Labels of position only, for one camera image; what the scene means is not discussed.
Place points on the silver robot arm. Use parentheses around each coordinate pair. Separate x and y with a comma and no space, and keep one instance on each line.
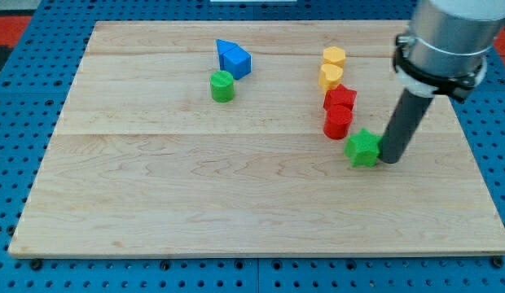
(450,38)

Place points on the blue cube block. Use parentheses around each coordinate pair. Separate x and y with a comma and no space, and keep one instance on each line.
(238,62)

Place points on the green cylinder block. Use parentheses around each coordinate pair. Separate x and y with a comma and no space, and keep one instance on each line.
(222,86)

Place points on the wooden board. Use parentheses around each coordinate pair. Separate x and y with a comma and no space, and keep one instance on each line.
(143,163)

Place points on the red cylinder block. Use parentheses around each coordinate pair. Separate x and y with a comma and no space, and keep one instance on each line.
(337,122)

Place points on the red star block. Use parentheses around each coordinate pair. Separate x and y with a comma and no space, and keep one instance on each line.
(342,96)

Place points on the blue triangle block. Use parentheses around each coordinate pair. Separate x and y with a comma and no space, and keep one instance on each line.
(223,46)

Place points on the yellow heart block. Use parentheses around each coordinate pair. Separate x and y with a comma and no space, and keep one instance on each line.
(330,76)

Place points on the green star block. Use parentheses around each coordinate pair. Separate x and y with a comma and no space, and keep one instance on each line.
(362,148)

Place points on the yellow hexagon block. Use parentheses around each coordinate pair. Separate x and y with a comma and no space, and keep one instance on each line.
(334,55)

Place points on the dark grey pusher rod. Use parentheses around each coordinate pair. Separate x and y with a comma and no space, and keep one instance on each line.
(405,120)

